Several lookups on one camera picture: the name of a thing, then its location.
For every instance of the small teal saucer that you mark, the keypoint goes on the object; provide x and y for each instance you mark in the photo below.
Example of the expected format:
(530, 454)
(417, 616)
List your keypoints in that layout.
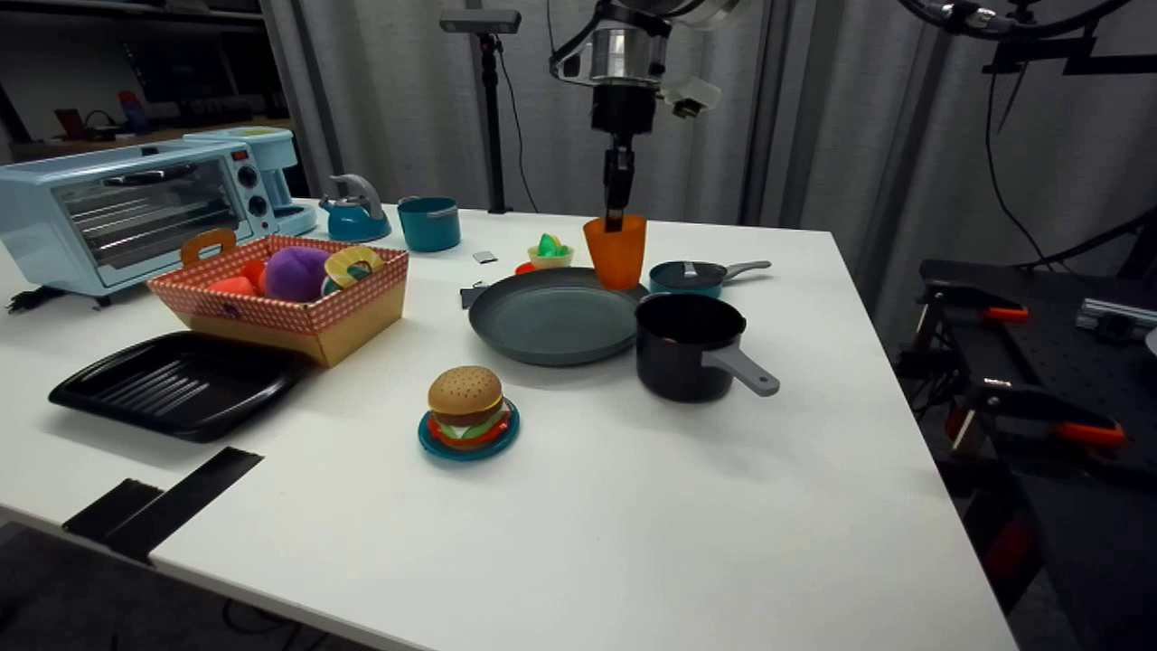
(510, 437)

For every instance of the purple toy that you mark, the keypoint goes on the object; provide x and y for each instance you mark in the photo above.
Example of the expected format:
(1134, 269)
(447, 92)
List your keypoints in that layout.
(294, 273)

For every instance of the orange plastic cup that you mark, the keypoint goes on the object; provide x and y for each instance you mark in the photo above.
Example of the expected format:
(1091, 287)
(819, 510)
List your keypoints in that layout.
(616, 256)

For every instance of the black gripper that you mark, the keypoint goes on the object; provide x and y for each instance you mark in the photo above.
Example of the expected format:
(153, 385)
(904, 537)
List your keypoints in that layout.
(623, 110)

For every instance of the teal bowl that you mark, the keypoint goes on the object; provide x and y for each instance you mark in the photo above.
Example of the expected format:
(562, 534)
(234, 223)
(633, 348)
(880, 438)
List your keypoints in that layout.
(431, 225)

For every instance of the red tan cardboard basket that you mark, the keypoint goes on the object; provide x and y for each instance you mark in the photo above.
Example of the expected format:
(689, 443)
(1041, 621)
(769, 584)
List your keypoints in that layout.
(311, 327)

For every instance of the grey round frying pan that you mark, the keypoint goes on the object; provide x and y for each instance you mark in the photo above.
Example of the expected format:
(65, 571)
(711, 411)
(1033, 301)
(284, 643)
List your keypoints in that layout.
(553, 319)

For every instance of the red toy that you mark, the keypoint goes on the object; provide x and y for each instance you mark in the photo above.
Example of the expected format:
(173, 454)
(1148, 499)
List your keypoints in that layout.
(237, 280)

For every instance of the black camera pole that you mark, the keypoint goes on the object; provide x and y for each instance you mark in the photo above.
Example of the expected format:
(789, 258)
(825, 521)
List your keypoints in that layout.
(494, 120)

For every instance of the green yellow toy vegetable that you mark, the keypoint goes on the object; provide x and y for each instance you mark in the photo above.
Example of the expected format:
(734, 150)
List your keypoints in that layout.
(551, 250)

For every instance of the black cart platform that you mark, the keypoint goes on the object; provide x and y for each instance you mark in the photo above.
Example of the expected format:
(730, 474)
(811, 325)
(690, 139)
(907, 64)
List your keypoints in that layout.
(1087, 509)

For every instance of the toy hamburger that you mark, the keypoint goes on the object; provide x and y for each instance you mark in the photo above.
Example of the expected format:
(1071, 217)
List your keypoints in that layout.
(463, 404)

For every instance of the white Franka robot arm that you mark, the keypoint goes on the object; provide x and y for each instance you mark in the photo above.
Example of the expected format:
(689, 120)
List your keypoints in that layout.
(628, 47)

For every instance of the long black tape strip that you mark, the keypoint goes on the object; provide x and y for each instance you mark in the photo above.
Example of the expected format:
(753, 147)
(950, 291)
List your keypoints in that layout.
(187, 499)

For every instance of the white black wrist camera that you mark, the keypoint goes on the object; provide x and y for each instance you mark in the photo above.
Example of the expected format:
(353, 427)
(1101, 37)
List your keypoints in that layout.
(684, 98)

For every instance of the light blue toaster oven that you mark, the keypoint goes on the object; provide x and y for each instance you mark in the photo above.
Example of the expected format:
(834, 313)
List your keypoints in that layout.
(75, 205)

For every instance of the dark blue small pan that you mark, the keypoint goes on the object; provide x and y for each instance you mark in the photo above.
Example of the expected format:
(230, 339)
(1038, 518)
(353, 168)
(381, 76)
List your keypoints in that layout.
(689, 280)

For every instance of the black camera on pole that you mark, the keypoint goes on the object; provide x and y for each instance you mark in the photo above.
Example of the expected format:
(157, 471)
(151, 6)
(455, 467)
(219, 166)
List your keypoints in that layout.
(478, 24)

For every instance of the dark shelf unit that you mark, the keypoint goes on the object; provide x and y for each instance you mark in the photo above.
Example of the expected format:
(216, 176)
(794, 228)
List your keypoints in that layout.
(147, 74)

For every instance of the black grill tray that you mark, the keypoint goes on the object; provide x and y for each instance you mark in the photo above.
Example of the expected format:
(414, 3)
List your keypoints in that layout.
(183, 385)

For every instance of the small red plate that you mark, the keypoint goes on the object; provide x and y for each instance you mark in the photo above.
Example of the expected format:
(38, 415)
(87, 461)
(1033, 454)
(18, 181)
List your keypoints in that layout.
(525, 269)

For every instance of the short black tape strip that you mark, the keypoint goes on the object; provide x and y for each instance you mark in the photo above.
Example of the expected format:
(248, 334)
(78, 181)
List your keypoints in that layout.
(110, 509)

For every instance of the dark grey curtain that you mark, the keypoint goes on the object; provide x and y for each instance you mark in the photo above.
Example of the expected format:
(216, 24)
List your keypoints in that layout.
(819, 132)

